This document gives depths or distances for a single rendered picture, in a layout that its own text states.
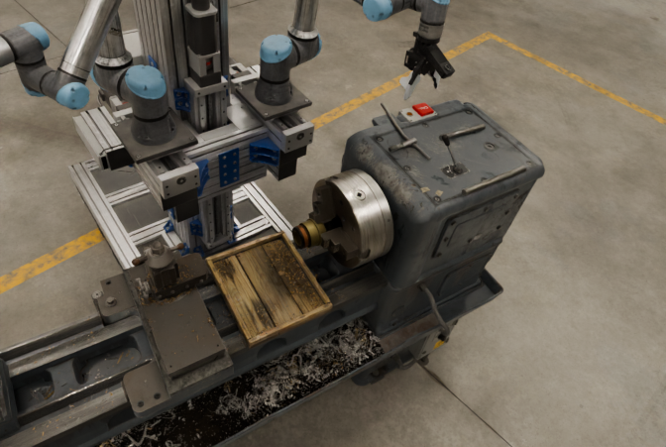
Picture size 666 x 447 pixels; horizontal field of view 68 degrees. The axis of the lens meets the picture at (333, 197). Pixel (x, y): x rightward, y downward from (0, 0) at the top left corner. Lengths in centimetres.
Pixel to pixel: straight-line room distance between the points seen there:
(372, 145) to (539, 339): 171
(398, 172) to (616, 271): 225
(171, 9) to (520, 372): 232
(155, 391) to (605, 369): 233
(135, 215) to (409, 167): 170
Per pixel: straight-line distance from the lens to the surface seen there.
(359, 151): 170
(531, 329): 303
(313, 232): 157
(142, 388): 156
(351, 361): 196
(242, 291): 170
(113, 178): 311
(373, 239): 155
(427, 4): 157
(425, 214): 153
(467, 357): 278
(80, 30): 152
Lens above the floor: 230
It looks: 45 degrees down
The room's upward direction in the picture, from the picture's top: 10 degrees clockwise
